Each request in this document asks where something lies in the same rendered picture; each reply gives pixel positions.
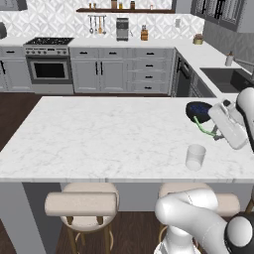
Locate dark sink basin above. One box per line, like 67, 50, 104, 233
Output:
199, 66, 254, 94

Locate dark wooden wall shelf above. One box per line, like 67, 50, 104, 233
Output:
75, 7, 177, 15

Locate clear glass cup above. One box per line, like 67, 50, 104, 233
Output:
185, 143, 207, 173

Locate round green and brown pot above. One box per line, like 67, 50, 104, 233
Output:
192, 33, 204, 46

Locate grey narrow base cupboard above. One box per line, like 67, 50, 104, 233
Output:
0, 46, 34, 93

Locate grey glass-front wall cabinets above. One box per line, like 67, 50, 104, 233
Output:
190, 0, 254, 35

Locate grey tall wall cabinet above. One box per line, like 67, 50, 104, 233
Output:
171, 0, 193, 15

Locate grey base cupboard run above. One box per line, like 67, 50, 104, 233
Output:
68, 47, 177, 95

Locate white soap bottle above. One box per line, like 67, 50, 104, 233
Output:
224, 50, 235, 67

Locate grey small wall cabinet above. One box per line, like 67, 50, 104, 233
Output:
0, 0, 29, 12

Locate steel coffee machine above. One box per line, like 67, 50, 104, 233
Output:
115, 17, 130, 43

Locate black dishwasher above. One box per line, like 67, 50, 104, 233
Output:
175, 55, 193, 98

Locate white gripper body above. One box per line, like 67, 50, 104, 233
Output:
206, 102, 249, 151

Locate steel range with oven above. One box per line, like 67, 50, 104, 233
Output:
23, 36, 75, 95

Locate brown knife block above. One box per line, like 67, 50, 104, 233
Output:
140, 24, 150, 42

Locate grey cupboards beside sink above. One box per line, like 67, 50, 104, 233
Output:
190, 71, 216, 98

